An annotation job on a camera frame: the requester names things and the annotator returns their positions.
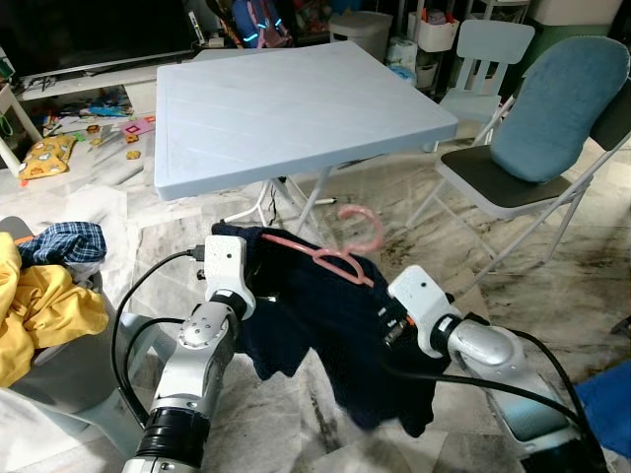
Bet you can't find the white tv bench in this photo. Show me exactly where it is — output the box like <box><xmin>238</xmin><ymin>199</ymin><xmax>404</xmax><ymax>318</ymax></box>
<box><xmin>15</xmin><ymin>61</ymin><xmax>198</xmax><ymax>107</ymax></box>

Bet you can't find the grey folding chair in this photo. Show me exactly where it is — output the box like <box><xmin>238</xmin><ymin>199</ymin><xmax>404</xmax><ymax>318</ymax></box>
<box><xmin>407</xmin><ymin>59</ymin><xmax>631</xmax><ymax>297</ymax></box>

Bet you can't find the pink plastic hanger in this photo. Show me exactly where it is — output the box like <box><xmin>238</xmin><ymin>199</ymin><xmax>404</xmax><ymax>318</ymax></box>
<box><xmin>260</xmin><ymin>203</ymin><xmax>386</xmax><ymax>289</ymax></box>

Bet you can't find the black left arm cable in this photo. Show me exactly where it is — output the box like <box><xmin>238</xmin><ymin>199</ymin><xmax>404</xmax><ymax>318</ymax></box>
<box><xmin>109</xmin><ymin>244</ymin><xmax>210</xmax><ymax>427</ymax></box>

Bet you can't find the yellow t-shirt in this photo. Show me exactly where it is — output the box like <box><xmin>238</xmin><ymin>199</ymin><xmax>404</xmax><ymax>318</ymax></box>
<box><xmin>0</xmin><ymin>231</ymin><xmax>111</xmax><ymax>388</ymax></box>

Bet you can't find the pink square toy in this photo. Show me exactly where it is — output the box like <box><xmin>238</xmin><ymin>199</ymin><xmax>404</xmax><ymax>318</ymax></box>
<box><xmin>118</xmin><ymin>115</ymin><xmax>157</xmax><ymax>139</ymax></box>

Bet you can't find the black television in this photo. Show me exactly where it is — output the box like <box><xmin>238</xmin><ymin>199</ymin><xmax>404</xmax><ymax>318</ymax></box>
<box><xmin>0</xmin><ymin>0</ymin><xmax>203</xmax><ymax>82</ymax></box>

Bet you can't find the white lidded bin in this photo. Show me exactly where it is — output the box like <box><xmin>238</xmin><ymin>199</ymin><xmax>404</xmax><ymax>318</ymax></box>
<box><xmin>327</xmin><ymin>11</ymin><xmax>394</xmax><ymax>64</ymax></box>

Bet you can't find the light blue plastic table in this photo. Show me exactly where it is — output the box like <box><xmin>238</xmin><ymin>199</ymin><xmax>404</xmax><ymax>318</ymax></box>
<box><xmin>154</xmin><ymin>40</ymin><xmax>461</xmax><ymax>249</ymax></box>

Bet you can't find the blue plaid garment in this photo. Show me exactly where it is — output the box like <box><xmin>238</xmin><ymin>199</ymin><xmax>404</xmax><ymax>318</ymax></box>
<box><xmin>17</xmin><ymin>221</ymin><xmax>108</xmax><ymax>270</ymax></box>

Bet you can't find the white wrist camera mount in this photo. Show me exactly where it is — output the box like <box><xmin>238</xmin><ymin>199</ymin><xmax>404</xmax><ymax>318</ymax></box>
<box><xmin>386</xmin><ymin>265</ymin><xmax>464</xmax><ymax>360</ymax></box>
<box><xmin>201</xmin><ymin>234</ymin><xmax>249</xmax><ymax>308</ymax></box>

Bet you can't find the navy blue garment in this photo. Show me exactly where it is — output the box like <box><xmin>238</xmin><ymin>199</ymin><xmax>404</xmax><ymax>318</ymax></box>
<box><xmin>210</xmin><ymin>221</ymin><xmax>442</xmax><ymax>439</ymax></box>

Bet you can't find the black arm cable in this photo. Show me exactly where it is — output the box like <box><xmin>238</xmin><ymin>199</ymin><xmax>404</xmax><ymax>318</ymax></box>
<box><xmin>109</xmin><ymin>244</ymin><xmax>210</xmax><ymax>427</ymax></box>
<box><xmin>378</xmin><ymin>325</ymin><xmax>604</xmax><ymax>473</ymax></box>

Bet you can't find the bright blue shirt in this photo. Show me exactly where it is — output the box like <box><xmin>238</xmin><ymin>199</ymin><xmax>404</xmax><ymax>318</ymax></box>
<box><xmin>574</xmin><ymin>359</ymin><xmax>631</xmax><ymax>461</ymax></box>

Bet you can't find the blue school backpack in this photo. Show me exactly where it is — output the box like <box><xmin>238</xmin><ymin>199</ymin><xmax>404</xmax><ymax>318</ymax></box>
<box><xmin>229</xmin><ymin>0</ymin><xmax>295</xmax><ymax>49</ymax></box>

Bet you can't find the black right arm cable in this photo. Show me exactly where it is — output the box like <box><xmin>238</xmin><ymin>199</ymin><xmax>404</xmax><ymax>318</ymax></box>
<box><xmin>378</xmin><ymin>325</ymin><xmax>604</xmax><ymax>473</ymax></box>

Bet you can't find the white shelf trolley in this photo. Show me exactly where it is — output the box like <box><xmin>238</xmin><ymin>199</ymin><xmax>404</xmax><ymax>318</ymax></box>
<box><xmin>412</xmin><ymin>0</ymin><xmax>464</xmax><ymax>92</ymax></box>

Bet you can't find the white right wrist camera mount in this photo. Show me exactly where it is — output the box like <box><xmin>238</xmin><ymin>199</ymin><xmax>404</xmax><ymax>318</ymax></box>
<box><xmin>386</xmin><ymin>265</ymin><xmax>464</xmax><ymax>360</ymax></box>

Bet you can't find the yellow printed toy cushion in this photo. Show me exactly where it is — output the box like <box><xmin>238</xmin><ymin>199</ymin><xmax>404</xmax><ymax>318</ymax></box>
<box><xmin>19</xmin><ymin>134</ymin><xmax>80</xmax><ymax>182</ymax></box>

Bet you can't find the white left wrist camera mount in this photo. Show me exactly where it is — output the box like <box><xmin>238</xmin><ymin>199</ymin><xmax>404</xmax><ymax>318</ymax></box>
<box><xmin>201</xmin><ymin>234</ymin><xmax>249</xmax><ymax>308</ymax></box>

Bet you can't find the blue seat cushion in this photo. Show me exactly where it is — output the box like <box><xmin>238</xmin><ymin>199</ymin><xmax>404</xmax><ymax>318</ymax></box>
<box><xmin>489</xmin><ymin>35</ymin><xmax>631</xmax><ymax>186</ymax></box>

